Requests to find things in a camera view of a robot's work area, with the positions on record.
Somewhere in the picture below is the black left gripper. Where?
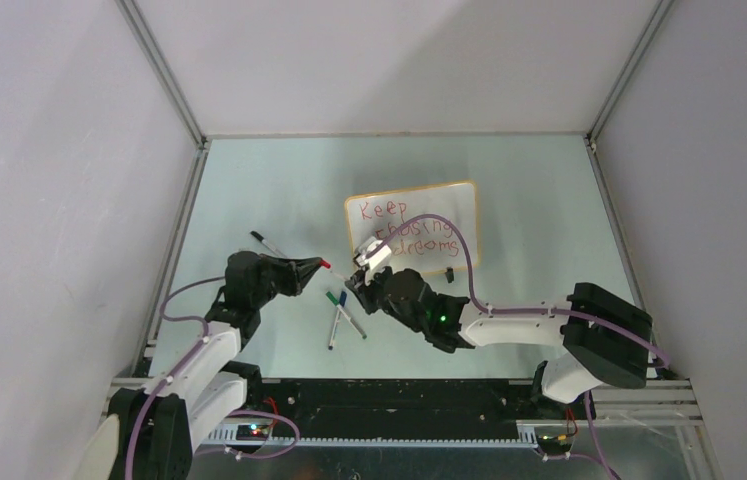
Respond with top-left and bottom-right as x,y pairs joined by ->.
250,254 -> 321,308

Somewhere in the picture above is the whiteboard with orange frame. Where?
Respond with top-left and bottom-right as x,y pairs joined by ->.
344,181 -> 482,274

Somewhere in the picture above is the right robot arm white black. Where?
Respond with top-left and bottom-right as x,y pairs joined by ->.
345,267 -> 653,418

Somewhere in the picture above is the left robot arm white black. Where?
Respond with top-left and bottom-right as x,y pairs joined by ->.
101,250 -> 327,479

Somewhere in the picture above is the blue marker pen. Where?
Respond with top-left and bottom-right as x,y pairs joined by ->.
326,290 -> 347,351

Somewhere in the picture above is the green marker pen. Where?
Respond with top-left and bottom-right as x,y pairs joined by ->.
341,303 -> 368,340

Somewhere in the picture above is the black marker pen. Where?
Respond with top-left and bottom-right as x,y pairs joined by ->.
250,230 -> 288,259

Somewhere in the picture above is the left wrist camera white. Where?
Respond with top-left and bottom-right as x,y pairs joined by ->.
353,237 -> 392,272

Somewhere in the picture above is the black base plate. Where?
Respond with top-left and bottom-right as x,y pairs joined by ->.
201,377 -> 597,441

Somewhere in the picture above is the grey cable duct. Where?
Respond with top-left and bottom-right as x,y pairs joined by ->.
202,424 -> 538,448

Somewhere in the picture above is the aluminium frame rail front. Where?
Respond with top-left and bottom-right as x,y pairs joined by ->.
102,377 -> 704,429

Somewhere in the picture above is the left aluminium corner post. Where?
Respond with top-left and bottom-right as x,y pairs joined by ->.
115,0 -> 207,149

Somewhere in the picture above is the aluminium corner post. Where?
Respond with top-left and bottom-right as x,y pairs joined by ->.
115,0 -> 207,149
586,0 -> 676,151

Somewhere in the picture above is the right aluminium corner post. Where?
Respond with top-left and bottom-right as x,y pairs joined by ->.
586,0 -> 676,151

